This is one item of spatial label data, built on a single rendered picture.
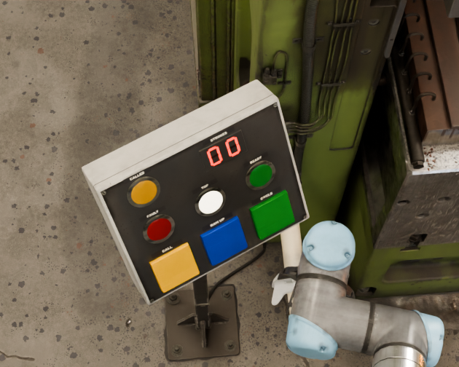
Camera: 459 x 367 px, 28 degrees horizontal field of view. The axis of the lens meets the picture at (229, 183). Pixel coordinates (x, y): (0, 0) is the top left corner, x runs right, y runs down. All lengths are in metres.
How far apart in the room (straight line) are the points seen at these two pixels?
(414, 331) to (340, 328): 0.10
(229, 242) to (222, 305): 1.01
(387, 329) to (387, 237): 0.83
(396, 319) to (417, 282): 1.23
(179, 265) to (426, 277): 1.10
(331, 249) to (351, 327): 0.11
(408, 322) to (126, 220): 0.49
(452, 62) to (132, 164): 0.71
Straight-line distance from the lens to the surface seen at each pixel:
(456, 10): 1.44
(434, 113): 1.81
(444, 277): 2.57
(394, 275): 2.55
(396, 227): 2.10
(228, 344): 2.59
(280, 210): 1.64
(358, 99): 1.94
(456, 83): 1.84
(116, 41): 3.02
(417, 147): 1.81
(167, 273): 1.61
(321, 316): 1.32
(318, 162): 2.19
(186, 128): 1.52
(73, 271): 2.70
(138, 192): 1.49
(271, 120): 1.54
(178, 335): 2.61
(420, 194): 1.92
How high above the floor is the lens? 2.54
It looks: 67 degrees down
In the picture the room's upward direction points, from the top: 1 degrees clockwise
